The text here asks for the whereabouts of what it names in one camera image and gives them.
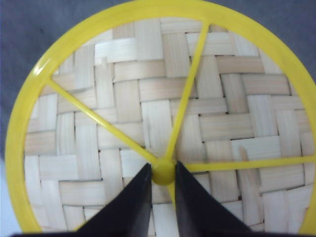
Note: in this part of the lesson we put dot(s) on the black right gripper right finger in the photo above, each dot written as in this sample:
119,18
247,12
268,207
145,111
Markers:
199,214

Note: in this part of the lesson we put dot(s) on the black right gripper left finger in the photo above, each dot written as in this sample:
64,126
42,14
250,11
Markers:
127,215

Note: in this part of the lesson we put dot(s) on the woven bamboo steamer lid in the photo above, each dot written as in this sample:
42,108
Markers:
162,81

